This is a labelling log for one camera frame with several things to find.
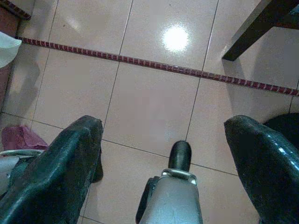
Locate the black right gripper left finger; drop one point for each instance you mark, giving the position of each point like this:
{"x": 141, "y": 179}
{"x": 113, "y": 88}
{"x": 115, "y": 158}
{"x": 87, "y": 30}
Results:
{"x": 58, "y": 168}

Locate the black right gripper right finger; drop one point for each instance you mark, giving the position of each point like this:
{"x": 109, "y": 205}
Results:
{"x": 264, "y": 163}

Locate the black round object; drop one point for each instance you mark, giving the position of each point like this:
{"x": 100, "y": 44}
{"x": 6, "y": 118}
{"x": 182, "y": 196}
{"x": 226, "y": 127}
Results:
{"x": 285, "y": 126}

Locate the pink cloth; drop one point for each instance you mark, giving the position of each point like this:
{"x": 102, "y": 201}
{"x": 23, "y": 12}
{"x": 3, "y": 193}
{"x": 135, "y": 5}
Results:
{"x": 21, "y": 140}

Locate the grey robot leg, black foot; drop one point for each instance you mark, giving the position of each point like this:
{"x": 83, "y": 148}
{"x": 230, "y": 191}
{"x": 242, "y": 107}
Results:
{"x": 172, "y": 198}

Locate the white plastic basin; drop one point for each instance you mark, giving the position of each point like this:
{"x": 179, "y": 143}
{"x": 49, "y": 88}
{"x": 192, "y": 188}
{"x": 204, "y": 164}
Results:
{"x": 7, "y": 51}

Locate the dark wooden table leg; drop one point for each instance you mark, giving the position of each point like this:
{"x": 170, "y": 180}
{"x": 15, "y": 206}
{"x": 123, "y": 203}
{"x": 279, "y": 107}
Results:
{"x": 252, "y": 32}

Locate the brown cabinet with red trim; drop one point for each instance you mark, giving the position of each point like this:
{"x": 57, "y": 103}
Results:
{"x": 9, "y": 21}

